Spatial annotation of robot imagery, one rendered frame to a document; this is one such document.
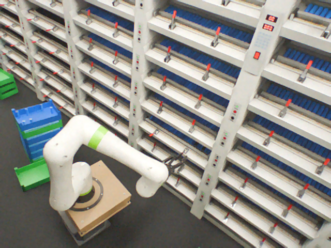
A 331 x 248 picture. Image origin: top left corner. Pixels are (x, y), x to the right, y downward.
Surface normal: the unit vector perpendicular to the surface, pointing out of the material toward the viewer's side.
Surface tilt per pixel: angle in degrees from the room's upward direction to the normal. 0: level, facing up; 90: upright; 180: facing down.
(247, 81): 90
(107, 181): 2
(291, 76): 21
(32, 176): 0
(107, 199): 2
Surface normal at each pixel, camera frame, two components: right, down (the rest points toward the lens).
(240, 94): -0.61, 0.44
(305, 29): -0.11, -0.55
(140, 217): 0.13, -0.76
